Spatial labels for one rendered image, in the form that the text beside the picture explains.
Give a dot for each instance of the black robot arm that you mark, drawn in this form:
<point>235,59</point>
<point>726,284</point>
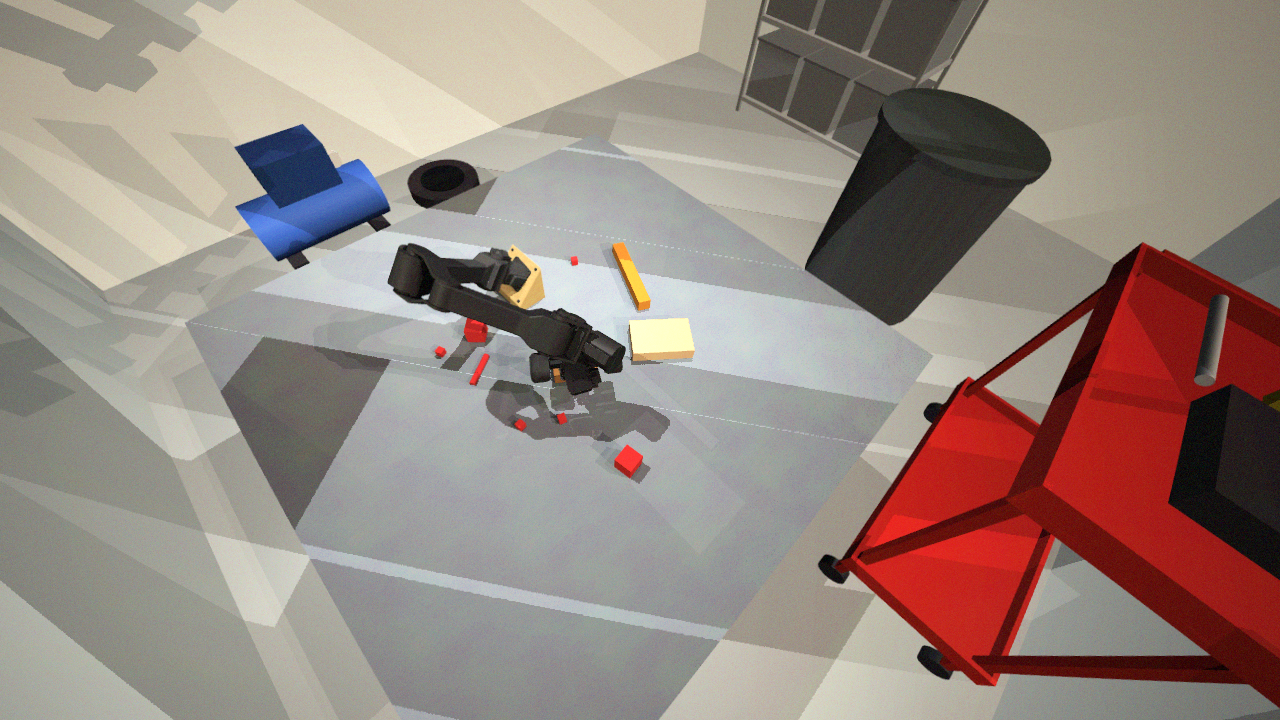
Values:
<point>418,272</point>

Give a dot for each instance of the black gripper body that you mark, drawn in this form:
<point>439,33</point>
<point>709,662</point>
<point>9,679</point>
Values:
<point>540,367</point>

